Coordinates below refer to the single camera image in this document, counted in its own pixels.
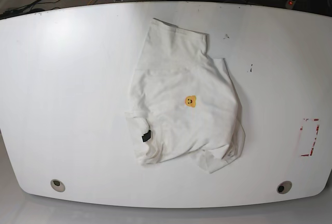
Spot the red tape rectangle marker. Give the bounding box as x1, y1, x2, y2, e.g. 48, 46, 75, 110
298, 118, 320, 157

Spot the white printed T-shirt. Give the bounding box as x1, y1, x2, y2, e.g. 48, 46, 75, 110
126, 19, 245, 173

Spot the right table cable grommet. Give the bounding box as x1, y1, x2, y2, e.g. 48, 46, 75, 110
276, 181, 293, 194

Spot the left table cable grommet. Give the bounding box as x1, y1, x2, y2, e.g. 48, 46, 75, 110
50, 179, 65, 192

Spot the table cable grommet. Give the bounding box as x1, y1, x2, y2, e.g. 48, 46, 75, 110
50, 179, 65, 192
276, 181, 293, 194

